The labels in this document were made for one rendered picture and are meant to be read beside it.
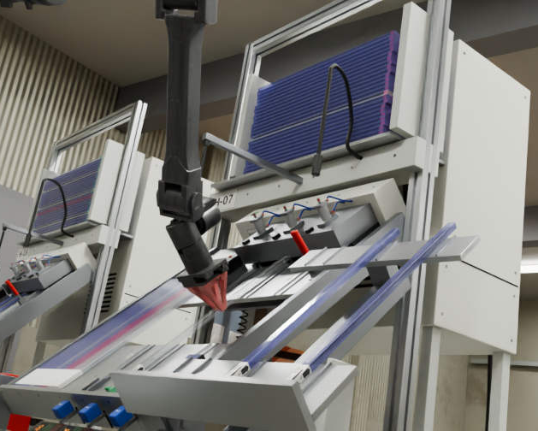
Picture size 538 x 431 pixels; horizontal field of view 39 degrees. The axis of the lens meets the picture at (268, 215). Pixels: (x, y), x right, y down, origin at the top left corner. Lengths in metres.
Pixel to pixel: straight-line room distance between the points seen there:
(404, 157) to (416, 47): 0.27
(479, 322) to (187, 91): 0.88
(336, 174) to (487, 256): 0.41
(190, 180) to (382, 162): 0.49
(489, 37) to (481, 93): 2.34
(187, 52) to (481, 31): 3.10
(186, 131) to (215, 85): 4.03
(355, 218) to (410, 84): 0.34
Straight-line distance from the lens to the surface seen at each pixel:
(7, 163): 5.59
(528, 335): 10.98
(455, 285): 1.78
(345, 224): 1.58
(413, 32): 1.81
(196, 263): 1.50
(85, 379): 1.62
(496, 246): 1.93
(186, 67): 1.40
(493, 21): 4.36
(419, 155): 1.67
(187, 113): 1.42
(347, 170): 1.80
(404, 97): 1.72
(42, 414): 1.70
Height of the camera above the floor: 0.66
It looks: 18 degrees up
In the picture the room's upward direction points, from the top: 9 degrees clockwise
